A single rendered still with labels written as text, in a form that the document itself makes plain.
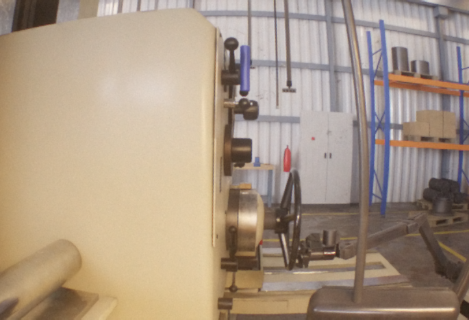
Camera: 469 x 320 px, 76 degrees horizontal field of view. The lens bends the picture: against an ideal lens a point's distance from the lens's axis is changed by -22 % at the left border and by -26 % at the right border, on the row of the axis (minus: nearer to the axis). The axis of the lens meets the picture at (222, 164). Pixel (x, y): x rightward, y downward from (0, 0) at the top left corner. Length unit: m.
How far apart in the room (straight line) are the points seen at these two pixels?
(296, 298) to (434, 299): 1.43
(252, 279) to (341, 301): 1.16
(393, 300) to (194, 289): 0.46
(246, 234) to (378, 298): 0.65
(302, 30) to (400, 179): 4.42
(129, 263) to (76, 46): 0.54
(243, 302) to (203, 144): 1.42
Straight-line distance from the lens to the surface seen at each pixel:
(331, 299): 0.75
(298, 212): 1.20
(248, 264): 1.86
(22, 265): 0.78
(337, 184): 8.40
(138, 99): 0.84
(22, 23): 1.32
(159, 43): 0.85
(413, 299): 0.77
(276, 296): 2.14
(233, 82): 0.93
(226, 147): 1.03
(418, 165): 9.80
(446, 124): 8.73
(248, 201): 1.28
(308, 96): 8.84
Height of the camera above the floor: 1.61
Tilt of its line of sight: 5 degrees down
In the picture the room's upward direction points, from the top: 1 degrees clockwise
